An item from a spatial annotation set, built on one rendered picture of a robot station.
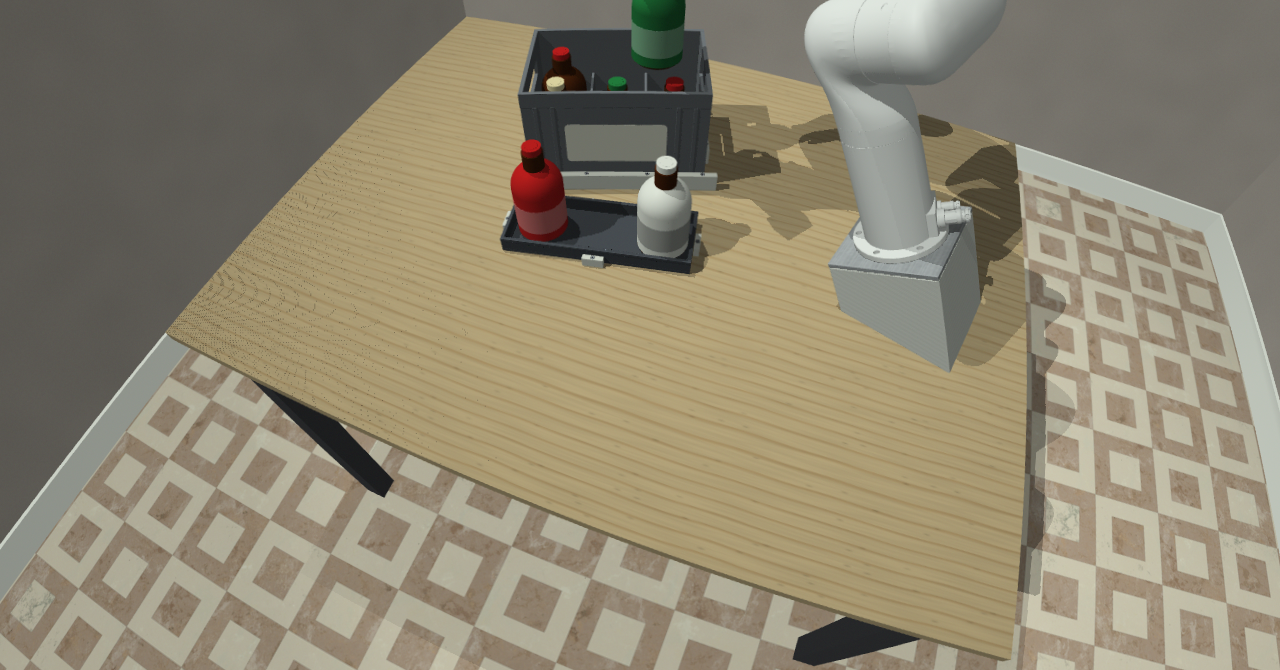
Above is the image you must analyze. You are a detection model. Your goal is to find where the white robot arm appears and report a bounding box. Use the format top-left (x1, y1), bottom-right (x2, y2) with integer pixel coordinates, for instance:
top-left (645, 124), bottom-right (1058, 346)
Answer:
top-left (804, 0), bottom-right (1007, 264)

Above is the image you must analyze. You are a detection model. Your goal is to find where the red bottle with pale label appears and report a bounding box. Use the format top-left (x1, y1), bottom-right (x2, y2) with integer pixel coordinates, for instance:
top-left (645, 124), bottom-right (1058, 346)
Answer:
top-left (509, 140), bottom-right (568, 242)

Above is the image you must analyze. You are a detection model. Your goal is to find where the white bottle with grey label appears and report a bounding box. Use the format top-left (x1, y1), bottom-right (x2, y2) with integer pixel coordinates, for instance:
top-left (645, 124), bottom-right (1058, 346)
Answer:
top-left (637, 156), bottom-right (692, 257)

